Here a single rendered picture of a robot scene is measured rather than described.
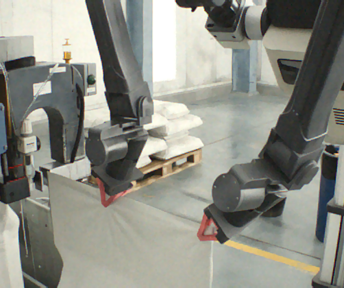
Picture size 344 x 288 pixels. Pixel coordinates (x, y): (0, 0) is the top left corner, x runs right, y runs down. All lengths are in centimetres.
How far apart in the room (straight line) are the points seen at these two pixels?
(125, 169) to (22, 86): 37
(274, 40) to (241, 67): 862
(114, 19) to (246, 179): 37
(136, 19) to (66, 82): 591
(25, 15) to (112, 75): 510
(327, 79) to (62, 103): 78
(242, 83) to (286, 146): 906
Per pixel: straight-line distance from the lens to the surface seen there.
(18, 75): 111
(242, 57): 966
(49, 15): 612
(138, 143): 86
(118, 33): 81
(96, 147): 82
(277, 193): 69
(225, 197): 65
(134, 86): 84
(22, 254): 212
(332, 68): 57
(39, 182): 120
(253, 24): 112
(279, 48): 105
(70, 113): 121
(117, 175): 90
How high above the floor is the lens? 143
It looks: 15 degrees down
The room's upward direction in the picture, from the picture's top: straight up
